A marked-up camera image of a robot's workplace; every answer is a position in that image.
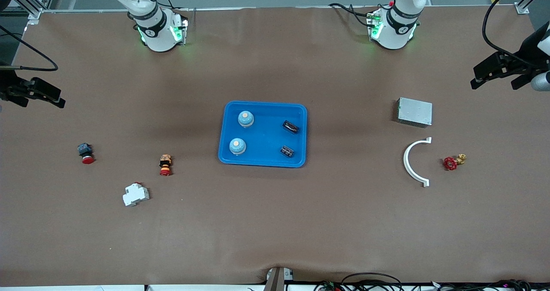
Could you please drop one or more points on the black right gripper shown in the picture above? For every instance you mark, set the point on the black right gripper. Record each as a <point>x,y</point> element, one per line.
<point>9,87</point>

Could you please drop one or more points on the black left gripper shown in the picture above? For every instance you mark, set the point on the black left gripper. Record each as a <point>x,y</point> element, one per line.
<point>527,52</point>

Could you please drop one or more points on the blue dome call bell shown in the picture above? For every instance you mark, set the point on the blue dome call bell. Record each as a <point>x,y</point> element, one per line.
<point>237,146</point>
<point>245,119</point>

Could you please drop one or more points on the large black electrolytic capacitor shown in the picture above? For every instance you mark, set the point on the large black electrolytic capacitor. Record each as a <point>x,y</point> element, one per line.
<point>291,127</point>

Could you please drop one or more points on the small black electrolytic capacitor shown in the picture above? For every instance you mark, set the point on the small black electrolytic capacitor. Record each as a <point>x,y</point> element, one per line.
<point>287,151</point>

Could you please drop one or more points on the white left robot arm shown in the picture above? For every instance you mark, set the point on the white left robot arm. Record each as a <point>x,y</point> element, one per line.
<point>399,29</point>

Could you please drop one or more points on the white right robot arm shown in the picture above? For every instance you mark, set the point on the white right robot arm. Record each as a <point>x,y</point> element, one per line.
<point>157,33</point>

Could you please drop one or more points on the blue plastic tray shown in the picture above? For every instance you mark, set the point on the blue plastic tray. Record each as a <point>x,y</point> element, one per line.
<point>266,136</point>

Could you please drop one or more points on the red mushroom push button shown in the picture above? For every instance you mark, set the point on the red mushroom push button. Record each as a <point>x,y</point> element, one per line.
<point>86,153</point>

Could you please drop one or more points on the silver metal power supply box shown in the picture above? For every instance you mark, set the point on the silver metal power supply box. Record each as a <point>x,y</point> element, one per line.
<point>414,112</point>

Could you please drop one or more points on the brass valve red handwheel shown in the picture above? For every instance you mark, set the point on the brass valve red handwheel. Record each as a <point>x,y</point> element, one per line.
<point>450,163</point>

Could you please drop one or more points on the white circuit breaker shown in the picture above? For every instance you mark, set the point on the white circuit breaker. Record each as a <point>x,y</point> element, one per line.
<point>135,194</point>

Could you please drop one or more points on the brown table cover sheet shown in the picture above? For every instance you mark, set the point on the brown table cover sheet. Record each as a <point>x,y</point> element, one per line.
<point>275,222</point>

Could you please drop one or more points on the white curved plastic bracket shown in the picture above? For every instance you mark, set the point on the white curved plastic bracket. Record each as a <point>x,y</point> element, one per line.
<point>406,161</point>

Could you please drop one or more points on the red yellow emergency stop switch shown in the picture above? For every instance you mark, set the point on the red yellow emergency stop switch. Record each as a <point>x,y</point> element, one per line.
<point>165,165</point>

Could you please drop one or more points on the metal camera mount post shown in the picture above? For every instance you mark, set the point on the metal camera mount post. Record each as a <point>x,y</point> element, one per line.
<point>277,280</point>

